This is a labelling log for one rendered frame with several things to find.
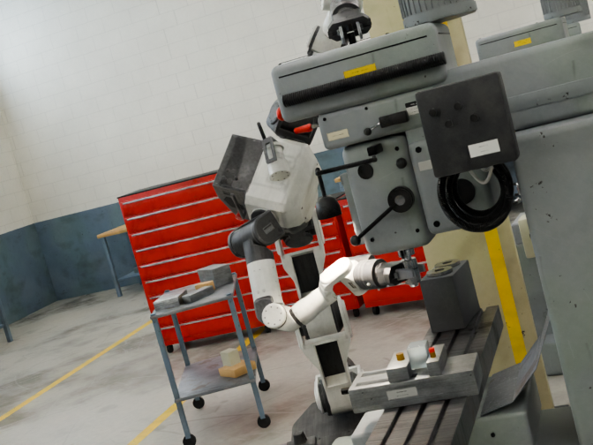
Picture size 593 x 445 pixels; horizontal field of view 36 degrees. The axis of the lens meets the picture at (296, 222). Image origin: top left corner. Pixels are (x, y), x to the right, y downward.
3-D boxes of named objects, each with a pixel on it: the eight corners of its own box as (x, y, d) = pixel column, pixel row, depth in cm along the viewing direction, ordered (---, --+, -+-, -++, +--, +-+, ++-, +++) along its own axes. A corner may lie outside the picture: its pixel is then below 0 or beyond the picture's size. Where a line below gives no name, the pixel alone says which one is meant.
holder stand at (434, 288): (431, 333, 314) (417, 277, 312) (448, 313, 333) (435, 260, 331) (465, 328, 308) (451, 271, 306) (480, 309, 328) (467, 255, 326)
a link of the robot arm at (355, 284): (357, 277, 270) (328, 280, 278) (378, 297, 276) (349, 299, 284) (370, 246, 275) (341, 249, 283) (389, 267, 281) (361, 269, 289)
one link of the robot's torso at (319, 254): (302, 338, 345) (271, 218, 345) (348, 327, 345) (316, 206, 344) (300, 344, 330) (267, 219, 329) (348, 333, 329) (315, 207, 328)
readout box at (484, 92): (433, 179, 218) (412, 93, 216) (439, 174, 227) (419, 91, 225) (518, 161, 212) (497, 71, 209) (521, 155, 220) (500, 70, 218)
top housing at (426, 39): (281, 124, 254) (266, 67, 252) (308, 116, 278) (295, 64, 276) (448, 80, 238) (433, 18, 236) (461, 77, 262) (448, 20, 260)
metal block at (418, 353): (411, 369, 252) (406, 349, 251) (415, 362, 257) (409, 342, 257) (430, 366, 250) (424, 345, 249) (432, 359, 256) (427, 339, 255)
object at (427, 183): (428, 237, 248) (405, 143, 245) (442, 220, 271) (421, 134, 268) (499, 222, 241) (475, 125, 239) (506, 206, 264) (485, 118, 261)
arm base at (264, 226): (247, 267, 300) (222, 245, 296) (262, 240, 308) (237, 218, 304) (275, 253, 289) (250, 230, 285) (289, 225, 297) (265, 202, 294)
